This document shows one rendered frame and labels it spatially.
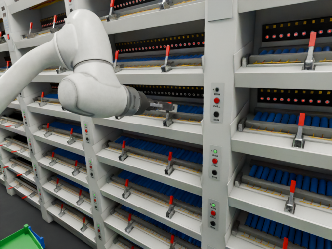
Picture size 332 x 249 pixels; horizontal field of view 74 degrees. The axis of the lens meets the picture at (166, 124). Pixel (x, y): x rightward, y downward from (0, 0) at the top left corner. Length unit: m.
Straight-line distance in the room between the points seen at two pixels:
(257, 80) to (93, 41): 0.44
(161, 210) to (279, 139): 0.60
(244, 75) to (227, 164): 0.28
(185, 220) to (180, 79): 0.58
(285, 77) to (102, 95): 0.46
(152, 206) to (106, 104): 0.65
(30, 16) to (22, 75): 1.17
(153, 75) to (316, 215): 0.67
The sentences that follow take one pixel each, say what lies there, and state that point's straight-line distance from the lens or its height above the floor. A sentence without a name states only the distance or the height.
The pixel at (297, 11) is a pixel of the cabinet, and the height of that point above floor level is 1.31.
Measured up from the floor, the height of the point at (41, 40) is 1.31.
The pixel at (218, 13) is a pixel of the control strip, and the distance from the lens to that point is 0.70.
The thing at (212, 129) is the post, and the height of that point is 0.96.
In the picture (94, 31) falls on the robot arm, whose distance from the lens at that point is 0.62.
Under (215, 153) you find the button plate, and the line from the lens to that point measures 0.75.
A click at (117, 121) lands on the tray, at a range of 1.00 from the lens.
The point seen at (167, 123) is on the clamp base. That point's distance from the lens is 0.82.
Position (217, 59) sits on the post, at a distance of 0.69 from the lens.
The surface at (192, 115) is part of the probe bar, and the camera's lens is 0.83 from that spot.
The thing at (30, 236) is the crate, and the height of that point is 0.10.
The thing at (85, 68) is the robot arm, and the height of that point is 1.16.
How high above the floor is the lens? 1.15
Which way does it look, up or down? 15 degrees down
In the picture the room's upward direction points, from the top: 2 degrees counter-clockwise
